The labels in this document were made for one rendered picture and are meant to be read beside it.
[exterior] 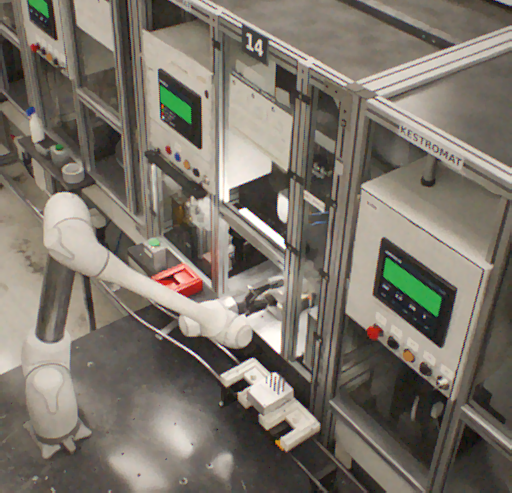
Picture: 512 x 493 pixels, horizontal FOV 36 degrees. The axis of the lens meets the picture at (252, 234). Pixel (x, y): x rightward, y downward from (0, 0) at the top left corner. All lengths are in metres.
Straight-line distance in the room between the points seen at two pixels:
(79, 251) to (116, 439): 0.79
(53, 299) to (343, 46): 1.25
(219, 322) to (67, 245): 0.55
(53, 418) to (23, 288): 1.88
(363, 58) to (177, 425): 1.45
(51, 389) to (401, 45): 1.55
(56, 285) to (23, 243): 2.22
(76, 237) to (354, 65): 0.95
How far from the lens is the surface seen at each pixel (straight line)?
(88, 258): 2.43
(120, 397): 3.03
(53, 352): 2.86
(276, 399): 2.68
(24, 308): 4.46
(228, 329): 2.58
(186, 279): 3.06
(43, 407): 2.77
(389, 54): 2.30
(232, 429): 2.91
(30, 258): 4.78
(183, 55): 2.66
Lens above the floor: 2.96
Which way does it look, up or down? 38 degrees down
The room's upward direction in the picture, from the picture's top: 2 degrees clockwise
